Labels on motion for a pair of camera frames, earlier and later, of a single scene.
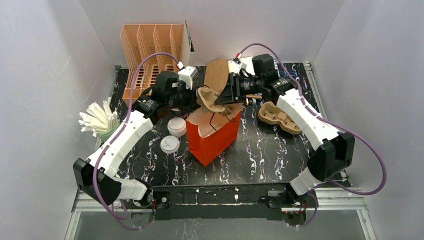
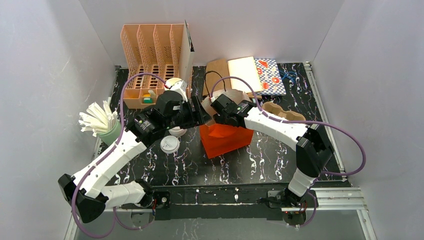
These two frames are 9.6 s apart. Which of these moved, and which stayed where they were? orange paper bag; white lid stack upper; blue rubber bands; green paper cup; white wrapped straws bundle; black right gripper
Moved: black right gripper; orange paper bag
Stayed: green paper cup; blue rubber bands; white lid stack upper; white wrapped straws bundle
